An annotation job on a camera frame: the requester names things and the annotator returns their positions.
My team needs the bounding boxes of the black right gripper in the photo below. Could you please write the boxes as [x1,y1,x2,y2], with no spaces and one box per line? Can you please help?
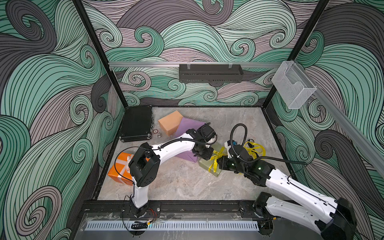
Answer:
[215,154,247,175]

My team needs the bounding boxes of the olive green gift box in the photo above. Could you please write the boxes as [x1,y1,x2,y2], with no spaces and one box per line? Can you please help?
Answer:
[198,143,227,177]

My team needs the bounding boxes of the purple gift box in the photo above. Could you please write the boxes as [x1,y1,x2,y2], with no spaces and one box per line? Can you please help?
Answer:
[173,116,211,163]

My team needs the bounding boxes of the peach gift box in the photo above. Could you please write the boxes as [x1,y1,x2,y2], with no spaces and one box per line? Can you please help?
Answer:
[158,111,183,136]

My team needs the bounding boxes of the yellow ribbon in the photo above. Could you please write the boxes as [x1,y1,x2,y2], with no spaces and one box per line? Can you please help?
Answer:
[244,142,266,159]
[208,147,227,173]

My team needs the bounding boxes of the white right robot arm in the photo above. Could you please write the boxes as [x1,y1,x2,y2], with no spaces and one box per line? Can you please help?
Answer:
[216,145,357,240]

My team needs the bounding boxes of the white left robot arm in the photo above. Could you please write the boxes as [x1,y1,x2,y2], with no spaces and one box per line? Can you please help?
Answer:
[128,128,217,217]

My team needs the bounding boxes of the orange gift box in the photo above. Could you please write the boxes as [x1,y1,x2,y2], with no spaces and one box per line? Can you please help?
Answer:
[108,153,133,186]

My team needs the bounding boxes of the black case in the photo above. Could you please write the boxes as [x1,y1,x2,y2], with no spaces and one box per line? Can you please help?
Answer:
[119,106,154,142]

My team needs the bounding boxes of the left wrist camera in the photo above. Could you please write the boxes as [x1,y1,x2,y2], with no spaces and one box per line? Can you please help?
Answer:
[197,123,217,144]

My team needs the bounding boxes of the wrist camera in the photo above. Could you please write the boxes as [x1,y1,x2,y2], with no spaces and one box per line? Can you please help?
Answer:
[197,123,217,144]
[225,140,237,159]

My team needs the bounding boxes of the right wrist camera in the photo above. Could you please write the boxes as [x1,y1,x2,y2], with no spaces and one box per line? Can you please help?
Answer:
[225,140,237,159]

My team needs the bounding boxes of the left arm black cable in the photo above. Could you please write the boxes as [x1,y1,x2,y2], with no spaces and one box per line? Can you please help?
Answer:
[113,122,217,211]

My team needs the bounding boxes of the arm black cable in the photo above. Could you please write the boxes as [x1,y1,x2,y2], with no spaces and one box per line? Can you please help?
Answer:
[113,122,217,211]
[229,122,308,166]

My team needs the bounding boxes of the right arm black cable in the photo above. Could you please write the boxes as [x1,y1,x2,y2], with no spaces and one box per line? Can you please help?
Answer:
[229,122,308,166]

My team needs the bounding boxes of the white slotted cable duct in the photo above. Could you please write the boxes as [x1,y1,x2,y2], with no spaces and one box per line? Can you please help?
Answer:
[84,220,259,232]

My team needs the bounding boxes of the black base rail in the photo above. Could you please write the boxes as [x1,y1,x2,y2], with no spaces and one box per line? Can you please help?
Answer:
[81,200,273,220]

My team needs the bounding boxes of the black perforated wall tray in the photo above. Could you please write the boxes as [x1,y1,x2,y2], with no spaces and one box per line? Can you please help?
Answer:
[179,64,244,84]

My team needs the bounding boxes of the clear acrylic wall holder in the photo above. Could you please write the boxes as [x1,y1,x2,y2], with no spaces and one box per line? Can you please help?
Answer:
[272,61,317,110]

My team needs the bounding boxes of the aluminium rail back wall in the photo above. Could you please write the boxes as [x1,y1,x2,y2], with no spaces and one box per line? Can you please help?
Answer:
[108,61,281,70]

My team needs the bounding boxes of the aluminium rail wall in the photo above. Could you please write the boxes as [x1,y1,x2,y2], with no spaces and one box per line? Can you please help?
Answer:
[108,61,281,70]
[292,61,384,176]

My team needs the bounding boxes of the aluminium rail right wall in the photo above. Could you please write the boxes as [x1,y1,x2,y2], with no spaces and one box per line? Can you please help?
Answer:
[292,61,384,176]

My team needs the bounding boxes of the black frame post right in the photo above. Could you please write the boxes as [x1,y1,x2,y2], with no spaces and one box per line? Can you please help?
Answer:
[262,1,329,113]

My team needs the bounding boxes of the black frame post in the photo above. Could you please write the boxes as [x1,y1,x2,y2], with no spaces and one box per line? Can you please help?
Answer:
[73,0,128,109]
[262,1,329,113]

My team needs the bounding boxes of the black frame post left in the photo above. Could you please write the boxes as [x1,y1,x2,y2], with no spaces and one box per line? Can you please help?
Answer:
[73,0,128,109]

